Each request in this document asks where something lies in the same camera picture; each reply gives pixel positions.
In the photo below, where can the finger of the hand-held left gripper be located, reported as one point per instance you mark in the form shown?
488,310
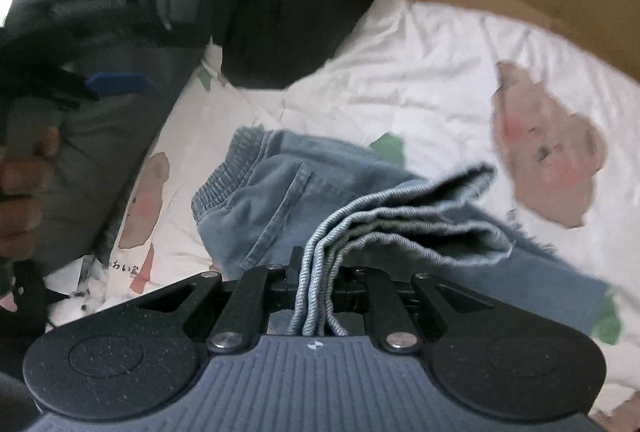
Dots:
120,84
95,5

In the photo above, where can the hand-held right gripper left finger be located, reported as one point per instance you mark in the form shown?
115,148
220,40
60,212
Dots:
295,277

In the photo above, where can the person's left hand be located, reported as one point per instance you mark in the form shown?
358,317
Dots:
20,217

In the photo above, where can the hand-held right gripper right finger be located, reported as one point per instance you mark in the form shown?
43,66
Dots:
352,294

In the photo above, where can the blue denim jeans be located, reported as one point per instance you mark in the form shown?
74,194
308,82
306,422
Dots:
280,197

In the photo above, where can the black cloth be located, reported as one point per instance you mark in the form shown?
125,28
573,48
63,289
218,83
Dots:
290,22

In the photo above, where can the cream bear print blanket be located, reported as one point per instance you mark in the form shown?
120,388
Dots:
400,77

